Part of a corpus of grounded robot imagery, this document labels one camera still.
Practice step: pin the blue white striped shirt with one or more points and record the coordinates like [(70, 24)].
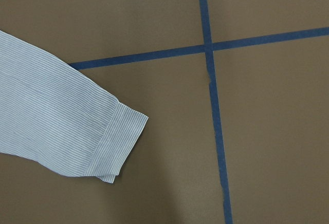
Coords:
[(58, 117)]

